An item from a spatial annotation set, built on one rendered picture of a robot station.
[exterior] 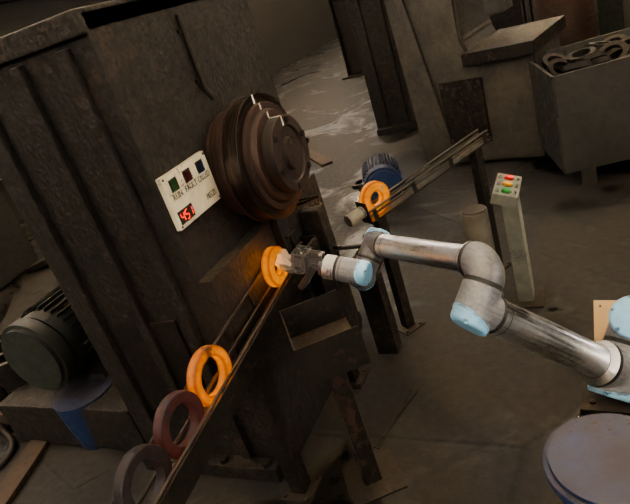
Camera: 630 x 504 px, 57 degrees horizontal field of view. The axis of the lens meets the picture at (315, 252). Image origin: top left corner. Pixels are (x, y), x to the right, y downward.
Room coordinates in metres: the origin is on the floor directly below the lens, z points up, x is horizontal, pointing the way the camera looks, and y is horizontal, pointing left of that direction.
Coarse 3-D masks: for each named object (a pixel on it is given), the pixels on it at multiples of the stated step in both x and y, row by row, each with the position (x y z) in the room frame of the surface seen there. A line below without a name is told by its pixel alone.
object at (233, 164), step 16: (256, 96) 2.15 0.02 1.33; (240, 112) 2.03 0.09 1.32; (224, 128) 2.03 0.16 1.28; (240, 128) 2.00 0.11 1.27; (224, 144) 1.99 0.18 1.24; (240, 144) 1.97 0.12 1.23; (224, 160) 1.97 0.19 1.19; (240, 160) 1.94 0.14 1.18; (240, 176) 1.93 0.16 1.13; (240, 192) 1.96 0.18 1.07; (256, 208) 1.98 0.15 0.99; (288, 208) 2.12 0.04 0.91
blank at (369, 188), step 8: (368, 184) 2.46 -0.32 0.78; (376, 184) 2.46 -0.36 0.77; (384, 184) 2.48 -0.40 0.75; (360, 192) 2.46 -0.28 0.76; (368, 192) 2.44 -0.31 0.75; (384, 192) 2.48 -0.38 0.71; (360, 200) 2.44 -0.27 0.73; (368, 200) 2.44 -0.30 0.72; (368, 208) 2.43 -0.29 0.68; (384, 208) 2.47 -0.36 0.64
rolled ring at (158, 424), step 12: (168, 396) 1.37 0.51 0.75; (180, 396) 1.38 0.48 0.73; (192, 396) 1.41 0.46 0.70; (168, 408) 1.33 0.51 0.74; (192, 408) 1.41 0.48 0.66; (156, 420) 1.31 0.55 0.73; (168, 420) 1.32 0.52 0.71; (192, 420) 1.40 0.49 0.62; (156, 432) 1.29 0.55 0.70; (168, 432) 1.30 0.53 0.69; (192, 432) 1.38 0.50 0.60; (156, 444) 1.29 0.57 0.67; (168, 444) 1.29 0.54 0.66; (180, 444) 1.34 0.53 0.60
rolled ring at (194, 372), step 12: (204, 348) 1.53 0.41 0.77; (216, 348) 1.56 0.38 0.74; (192, 360) 1.49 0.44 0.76; (204, 360) 1.50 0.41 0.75; (216, 360) 1.57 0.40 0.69; (228, 360) 1.58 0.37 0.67; (192, 372) 1.46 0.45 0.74; (228, 372) 1.56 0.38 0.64; (192, 384) 1.44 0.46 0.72; (204, 396) 1.45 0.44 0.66
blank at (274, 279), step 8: (272, 248) 1.99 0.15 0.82; (280, 248) 2.04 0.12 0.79; (264, 256) 1.97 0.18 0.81; (272, 256) 1.97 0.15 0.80; (264, 264) 1.95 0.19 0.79; (272, 264) 1.96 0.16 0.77; (264, 272) 1.94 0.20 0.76; (272, 272) 1.94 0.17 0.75; (280, 272) 2.00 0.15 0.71; (272, 280) 1.93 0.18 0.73; (280, 280) 1.97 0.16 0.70
